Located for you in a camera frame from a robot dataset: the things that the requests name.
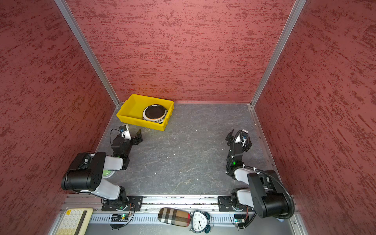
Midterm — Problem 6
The right circuit board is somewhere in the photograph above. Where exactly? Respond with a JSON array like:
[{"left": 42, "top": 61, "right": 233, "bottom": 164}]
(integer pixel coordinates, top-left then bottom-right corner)
[{"left": 233, "top": 214, "right": 249, "bottom": 225}]

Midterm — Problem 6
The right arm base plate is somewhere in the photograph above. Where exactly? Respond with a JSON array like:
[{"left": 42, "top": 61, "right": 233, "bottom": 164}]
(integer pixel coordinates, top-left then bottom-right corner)
[{"left": 217, "top": 196, "right": 235, "bottom": 212}]

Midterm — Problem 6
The yellow plastic bin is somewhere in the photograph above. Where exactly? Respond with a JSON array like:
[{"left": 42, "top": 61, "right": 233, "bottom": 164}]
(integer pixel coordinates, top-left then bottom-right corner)
[{"left": 117, "top": 94, "right": 174, "bottom": 131}]

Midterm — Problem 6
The orange plate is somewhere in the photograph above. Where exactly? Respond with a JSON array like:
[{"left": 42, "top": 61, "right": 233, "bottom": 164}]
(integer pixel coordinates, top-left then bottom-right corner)
[{"left": 143, "top": 110, "right": 167, "bottom": 123}]

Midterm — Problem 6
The black plate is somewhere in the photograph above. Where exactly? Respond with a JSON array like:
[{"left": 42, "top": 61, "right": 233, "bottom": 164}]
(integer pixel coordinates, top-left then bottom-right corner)
[{"left": 145, "top": 104, "right": 166, "bottom": 119}]

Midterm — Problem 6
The aluminium corner post left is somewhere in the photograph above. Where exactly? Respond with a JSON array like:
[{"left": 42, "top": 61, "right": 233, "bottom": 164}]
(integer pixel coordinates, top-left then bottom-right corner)
[{"left": 54, "top": 0, "right": 120, "bottom": 107}]

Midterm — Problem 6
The teal alarm clock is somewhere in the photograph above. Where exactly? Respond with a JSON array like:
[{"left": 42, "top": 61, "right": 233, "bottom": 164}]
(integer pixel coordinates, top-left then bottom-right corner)
[{"left": 191, "top": 211, "right": 211, "bottom": 234}]

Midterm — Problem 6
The left circuit board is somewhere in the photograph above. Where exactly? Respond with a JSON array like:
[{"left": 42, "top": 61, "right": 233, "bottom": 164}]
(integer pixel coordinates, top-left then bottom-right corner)
[{"left": 110, "top": 214, "right": 128, "bottom": 223}]

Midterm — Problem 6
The aluminium corner post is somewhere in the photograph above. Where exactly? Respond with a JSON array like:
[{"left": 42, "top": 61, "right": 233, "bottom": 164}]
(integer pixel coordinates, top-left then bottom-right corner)
[
  {"left": 54, "top": 0, "right": 120, "bottom": 107},
  {"left": 250, "top": 0, "right": 306, "bottom": 109}
]

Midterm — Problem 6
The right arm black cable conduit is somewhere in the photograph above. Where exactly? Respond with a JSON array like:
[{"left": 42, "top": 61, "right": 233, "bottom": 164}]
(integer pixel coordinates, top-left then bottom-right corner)
[{"left": 229, "top": 129, "right": 295, "bottom": 220}]

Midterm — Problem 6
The cream calculator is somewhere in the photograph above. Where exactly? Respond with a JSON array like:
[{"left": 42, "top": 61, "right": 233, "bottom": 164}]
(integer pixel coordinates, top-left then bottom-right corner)
[{"left": 54, "top": 208, "right": 93, "bottom": 235}]

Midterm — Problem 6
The plaid glasses case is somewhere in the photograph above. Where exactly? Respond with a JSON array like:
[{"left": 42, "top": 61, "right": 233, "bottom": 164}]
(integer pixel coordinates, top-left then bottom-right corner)
[{"left": 158, "top": 207, "right": 191, "bottom": 227}]

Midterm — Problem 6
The aluminium corner post right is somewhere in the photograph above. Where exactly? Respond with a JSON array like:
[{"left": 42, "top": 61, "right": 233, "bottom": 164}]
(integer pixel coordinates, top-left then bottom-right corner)
[{"left": 250, "top": 0, "right": 306, "bottom": 109}]

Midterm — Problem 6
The circuit board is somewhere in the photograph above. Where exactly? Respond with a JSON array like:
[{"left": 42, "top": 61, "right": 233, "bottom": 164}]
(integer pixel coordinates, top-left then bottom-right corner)
[
  {"left": 233, "top": 214, "right": 249, "bottom": 225},
  {"left": 110, "top": 214, "right": 128, "bottom": 223}
]

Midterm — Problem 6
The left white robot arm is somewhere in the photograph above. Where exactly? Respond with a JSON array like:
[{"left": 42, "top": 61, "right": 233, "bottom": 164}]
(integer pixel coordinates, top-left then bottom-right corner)
[{"left": 61, "top": 125, "right": 143, "bottom": 204}]

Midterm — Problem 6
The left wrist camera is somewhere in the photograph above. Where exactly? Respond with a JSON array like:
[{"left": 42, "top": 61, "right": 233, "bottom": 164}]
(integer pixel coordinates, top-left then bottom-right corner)
[{"left": 119, "top": 124, "right": 132, "bottom": 140}]

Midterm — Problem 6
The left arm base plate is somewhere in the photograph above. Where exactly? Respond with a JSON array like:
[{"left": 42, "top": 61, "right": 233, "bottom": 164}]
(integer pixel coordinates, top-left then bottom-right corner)
[{"left": 101, "top": 195, "right": 144, "bottom": 212}]

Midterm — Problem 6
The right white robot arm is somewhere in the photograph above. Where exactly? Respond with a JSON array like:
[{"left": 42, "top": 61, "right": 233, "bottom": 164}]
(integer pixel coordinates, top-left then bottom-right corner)
[{"left": 225, "top": 130, "right": 295, "bottom": 220}]

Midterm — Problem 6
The green push button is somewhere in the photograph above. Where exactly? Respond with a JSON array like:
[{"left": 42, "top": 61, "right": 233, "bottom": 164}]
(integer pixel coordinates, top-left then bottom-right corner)
[{"left": 102, "top": 170, "right": 116, "bottom": 179}]

